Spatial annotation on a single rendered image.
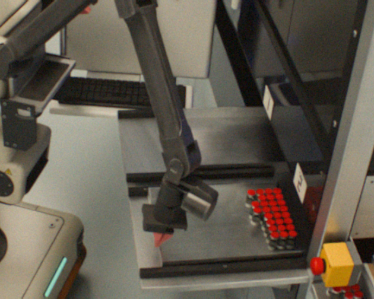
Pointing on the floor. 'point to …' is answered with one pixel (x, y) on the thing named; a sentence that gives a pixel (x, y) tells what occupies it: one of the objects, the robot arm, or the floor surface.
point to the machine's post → (352, 139)
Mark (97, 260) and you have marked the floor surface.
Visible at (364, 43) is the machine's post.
